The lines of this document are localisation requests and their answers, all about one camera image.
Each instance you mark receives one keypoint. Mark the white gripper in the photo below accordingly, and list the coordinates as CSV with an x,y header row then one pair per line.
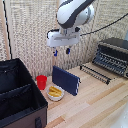
x,y
63,37

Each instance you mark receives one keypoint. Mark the dark blue book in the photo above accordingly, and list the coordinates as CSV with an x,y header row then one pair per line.
x,y
65,80

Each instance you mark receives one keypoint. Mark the beige woven folding screen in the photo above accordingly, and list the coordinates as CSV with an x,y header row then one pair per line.
x,y
33,36

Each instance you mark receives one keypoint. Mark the red plastic cup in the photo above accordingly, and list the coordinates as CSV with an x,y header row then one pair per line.
x,y
41,82

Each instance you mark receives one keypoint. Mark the yellow food pieces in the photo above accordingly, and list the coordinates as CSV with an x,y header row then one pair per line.
x,y
55,91

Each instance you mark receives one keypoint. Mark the white bowl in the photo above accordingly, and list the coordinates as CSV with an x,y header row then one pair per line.
x,y
55,93

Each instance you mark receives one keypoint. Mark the black toaster oven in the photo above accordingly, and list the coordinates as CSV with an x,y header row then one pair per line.
x,y
112,55

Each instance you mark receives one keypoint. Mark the black fabric storage box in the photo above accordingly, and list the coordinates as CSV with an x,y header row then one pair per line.
x,y
18,95

